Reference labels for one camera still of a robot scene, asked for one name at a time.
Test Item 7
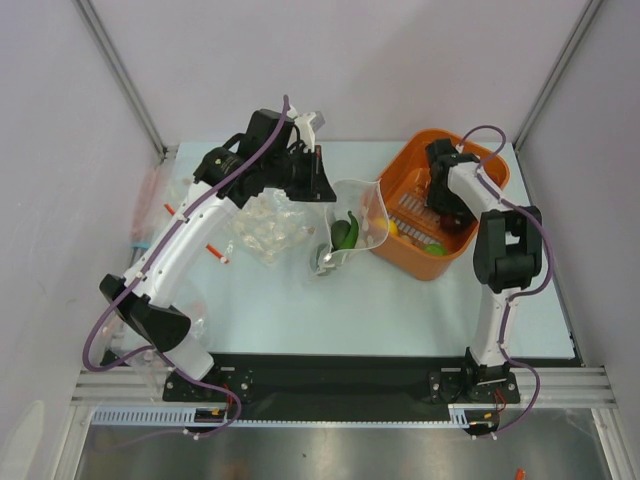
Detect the green lime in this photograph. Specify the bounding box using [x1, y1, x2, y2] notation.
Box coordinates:
[422, 243, 448, 256]

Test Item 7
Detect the yellow lemon left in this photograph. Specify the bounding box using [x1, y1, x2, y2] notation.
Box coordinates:
[374, 218, 399, 236]

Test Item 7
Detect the green chili pepper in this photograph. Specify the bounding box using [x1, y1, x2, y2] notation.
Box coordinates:
[342, 210, 360, 249]

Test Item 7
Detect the orange plastic basket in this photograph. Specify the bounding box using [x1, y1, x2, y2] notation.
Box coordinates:
[373, 129, 478, 281]

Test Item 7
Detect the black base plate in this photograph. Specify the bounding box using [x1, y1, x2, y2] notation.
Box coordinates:
[99, 349, 584, 424]

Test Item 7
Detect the white slotted cable duct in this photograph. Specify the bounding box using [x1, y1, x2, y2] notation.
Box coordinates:
[91, 405, 498, 429]

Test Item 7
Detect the crumpled clear bag middle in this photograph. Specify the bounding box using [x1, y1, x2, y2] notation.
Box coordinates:
[227, 189, 317, 266]

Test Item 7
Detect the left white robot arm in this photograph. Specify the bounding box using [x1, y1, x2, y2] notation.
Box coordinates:
[100, 106, 337, 400]

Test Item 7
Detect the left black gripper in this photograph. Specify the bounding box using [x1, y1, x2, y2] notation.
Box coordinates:
[263, 144, 336, 202]

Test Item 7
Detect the dark red apple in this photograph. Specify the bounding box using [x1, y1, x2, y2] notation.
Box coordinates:
[440, 214, 469, 235]

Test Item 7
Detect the clear dotted zip bag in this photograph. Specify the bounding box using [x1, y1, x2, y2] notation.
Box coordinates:
[309, 179, 390, 277]

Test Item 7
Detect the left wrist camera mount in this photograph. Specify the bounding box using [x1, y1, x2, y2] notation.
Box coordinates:
[287, 107, 325, 151]

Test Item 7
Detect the aluminium front rail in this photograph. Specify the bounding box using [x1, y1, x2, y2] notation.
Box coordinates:
[70, 367, 617, 409]

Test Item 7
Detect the oval dark green avocado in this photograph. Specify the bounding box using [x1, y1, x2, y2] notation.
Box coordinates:
[330, 220, 350, 251]

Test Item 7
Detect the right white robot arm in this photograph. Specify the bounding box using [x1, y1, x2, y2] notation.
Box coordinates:
[425, 139, 543, 401]

